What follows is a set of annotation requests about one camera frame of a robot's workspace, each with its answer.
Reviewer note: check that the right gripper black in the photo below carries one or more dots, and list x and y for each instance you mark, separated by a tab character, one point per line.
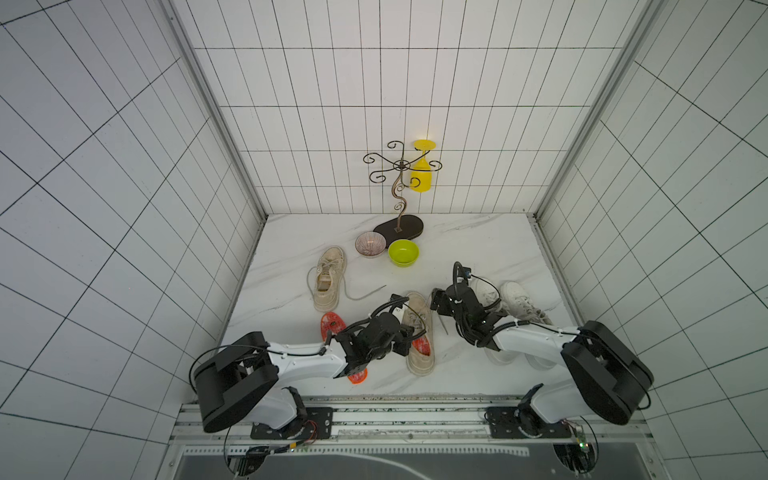
452	298

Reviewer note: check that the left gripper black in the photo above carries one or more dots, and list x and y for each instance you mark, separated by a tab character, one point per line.
404	336

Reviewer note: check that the white sneaker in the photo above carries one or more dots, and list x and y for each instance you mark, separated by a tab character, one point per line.
490	299
519	305

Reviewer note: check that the beige lace sneaker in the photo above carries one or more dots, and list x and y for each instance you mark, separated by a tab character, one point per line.
326	281
416	313

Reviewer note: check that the red insole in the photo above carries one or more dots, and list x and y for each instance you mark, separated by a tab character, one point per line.
332	324
422	346

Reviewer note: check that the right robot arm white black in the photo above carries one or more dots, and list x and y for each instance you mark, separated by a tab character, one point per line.
605	377

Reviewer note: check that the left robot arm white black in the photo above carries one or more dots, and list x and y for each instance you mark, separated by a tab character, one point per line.
252	380

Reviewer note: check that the green plastic bowl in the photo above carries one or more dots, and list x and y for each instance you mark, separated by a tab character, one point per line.
403	253

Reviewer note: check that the ornate metal cup stand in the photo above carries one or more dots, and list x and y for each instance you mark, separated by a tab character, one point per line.
404	225

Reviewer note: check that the pink glass bowl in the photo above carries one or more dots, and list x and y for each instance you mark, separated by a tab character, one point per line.
370	244

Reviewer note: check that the yellow plastic goblet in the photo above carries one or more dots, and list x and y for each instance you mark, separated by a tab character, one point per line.
421	173

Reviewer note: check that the aluminium mounting rail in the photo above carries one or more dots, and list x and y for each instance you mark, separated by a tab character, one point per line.
422	421

